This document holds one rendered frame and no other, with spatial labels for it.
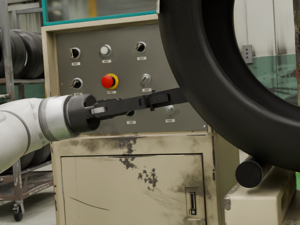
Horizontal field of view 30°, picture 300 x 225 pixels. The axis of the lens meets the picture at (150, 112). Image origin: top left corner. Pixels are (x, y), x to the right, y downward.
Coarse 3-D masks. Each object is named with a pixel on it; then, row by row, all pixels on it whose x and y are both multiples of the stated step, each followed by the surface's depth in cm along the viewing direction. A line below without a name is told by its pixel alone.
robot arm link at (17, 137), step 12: (0, 120) 101; (12, 120) 105; (0, 132) 99; (12, 132) 102; (24, 132) 106; (0, 144) 98; (12, 144) 101; (24, 144) 105; (0, 156) 98; (12, 156) 101; (0, 168) 99
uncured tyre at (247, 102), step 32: (160, 0) 95; (192, 0) 90; (224, 0) 116; (160, 32) 96; (192, 32) 90; (224, 32) 116; (192, 64) 91; (224, 64) 117; (192, 96) 94; (224, 96) 90; (256, 96) 115; (224, 128) 92; (256, 128) 88; (288, 128) 86; (288, 160) 89
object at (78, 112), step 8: (72, 96) 111; (80, 96) 109; (88, 96) 110; (72, 104) 108; (80, 104) 108; (88, 104) 109; (72, 112) 108; (80, 112) 107; (88, 112) 107; (72, 120) 108; (80, 120) 108; (88, 120) 109; (96, 120) 111; (80, 128) 109; (88, 128) 109; (96, 128) 111
